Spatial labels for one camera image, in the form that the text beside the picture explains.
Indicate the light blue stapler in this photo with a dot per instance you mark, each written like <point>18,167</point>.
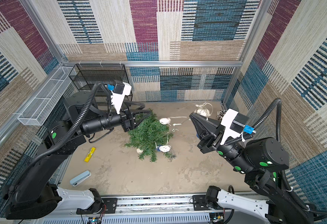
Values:
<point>80,178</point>

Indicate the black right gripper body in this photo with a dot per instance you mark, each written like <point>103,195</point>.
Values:
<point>208,138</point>

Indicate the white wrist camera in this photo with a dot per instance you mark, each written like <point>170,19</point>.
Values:
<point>235,127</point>
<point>118,92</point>

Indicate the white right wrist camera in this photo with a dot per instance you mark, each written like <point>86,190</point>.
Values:
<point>235,127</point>

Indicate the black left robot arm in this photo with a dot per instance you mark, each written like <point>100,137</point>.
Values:
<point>32,196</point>

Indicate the white wire mesh basket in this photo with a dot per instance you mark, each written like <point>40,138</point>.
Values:
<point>41,106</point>

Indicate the small green christmas tree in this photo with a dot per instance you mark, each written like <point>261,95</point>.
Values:
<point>149,136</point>

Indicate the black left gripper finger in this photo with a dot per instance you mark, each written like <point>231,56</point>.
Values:
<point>139,105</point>
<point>140,116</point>

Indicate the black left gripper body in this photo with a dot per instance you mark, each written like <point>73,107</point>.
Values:
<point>125,121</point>

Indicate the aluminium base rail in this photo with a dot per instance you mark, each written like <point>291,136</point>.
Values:
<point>163,209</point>

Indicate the cup of coloured pencils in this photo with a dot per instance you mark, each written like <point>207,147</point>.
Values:
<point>221,114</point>

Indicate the black wire shelf rack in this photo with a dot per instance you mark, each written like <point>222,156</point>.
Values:
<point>84,76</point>

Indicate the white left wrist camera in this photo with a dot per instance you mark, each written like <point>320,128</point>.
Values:
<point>118,92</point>

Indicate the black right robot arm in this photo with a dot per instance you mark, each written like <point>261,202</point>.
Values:
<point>263,162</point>

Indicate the yellow marker pen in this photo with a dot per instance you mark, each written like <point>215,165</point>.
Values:
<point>90,154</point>

